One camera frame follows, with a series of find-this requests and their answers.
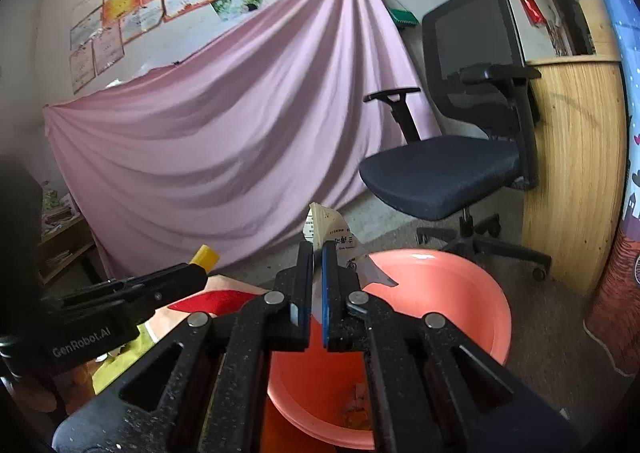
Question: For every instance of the yellow bottle cap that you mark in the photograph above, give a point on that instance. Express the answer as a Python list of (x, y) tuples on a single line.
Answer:
[(206, 257)]

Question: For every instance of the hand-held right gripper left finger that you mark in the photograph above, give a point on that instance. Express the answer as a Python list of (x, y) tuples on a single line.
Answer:
[(302, 283)]

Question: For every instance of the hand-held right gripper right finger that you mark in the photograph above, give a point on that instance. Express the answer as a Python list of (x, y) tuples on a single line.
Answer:
[(327, 293)]

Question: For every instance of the pile of books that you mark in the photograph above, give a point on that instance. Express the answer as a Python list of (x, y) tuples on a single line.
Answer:
[(56, 205)]

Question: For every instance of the multicoloured patchwork blanket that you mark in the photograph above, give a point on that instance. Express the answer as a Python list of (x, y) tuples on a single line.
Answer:
[(210, 303)]

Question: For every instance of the salmon pink plastic basin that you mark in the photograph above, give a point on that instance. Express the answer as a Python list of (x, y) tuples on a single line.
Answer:
[(450, 293)]

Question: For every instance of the wooden shelf unit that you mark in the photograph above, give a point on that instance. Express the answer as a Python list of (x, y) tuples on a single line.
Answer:
[(65, 239)]

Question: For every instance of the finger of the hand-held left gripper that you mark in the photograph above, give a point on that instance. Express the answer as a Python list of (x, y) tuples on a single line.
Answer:
[(160, 274), (140, 298)]

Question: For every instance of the black office chair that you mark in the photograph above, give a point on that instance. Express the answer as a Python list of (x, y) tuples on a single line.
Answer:
[(440, 178)]

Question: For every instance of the pink hanging cloth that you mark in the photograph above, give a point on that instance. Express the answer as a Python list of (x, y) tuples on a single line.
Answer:
[(225, 133)]

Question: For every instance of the red hanging ornament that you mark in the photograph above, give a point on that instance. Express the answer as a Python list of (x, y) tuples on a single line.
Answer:
[(530, 5)]

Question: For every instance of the white printed paper wrapper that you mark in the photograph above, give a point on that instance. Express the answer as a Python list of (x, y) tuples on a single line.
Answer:
[(345, 243)]

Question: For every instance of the green wall pictures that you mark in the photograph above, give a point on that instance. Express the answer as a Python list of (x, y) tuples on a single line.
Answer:
[(237, 0)]

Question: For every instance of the blue printed cloth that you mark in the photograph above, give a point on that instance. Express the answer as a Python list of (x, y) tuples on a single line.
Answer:
[(625, 183)]

